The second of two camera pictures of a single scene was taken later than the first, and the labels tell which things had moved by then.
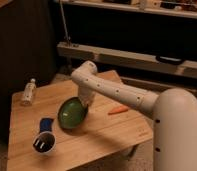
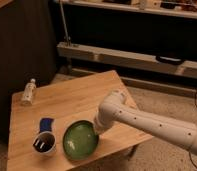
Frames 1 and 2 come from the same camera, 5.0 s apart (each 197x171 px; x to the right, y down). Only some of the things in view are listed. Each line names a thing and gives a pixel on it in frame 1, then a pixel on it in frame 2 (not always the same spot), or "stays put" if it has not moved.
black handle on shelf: x=169 y=60 stays put
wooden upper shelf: x=190 y=9 stays put
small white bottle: x=28 y=93 stays put
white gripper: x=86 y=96 → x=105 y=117
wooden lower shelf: x=131 y=59 stays put
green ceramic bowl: x=72 y=112 → x=80 y=139
